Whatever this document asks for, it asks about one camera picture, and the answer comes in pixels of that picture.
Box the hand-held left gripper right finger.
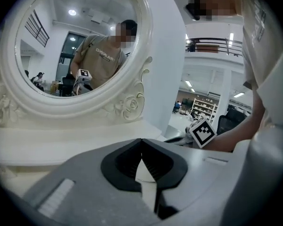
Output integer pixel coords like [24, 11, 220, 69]
[141, 137, 236, 226]

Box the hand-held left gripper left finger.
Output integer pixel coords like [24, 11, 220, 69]
[22, 137, 167, 226]

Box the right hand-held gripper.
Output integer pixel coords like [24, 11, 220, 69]
[183, 117, 218, 150]

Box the person's right forearm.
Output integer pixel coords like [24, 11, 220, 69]
[208, 86, 267, 153]

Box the brown rectangular block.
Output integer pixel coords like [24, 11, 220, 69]
[195, 44, 220, 54]

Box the white display shelf rack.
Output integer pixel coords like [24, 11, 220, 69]
[191, 97, 219, 125]

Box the black office chair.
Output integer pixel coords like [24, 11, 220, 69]
[217, 104, 250, 137]

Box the white vanity drawer unit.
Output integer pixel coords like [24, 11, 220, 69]
[0, 122, 163, 199]

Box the black balcony railing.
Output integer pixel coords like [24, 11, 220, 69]
[185, 38, 243, 57]

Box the white ornate oval mirror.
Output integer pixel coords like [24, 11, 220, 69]
[0, 0, 154, 129]

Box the person's beige t-shirt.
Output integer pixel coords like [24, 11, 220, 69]
[235, 0, 283, 133]

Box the person's face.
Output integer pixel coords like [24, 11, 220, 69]
[186, 0, 242, 21]

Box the black head-mounted camera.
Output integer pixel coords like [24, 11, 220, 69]
[184, 3, 201, 22]

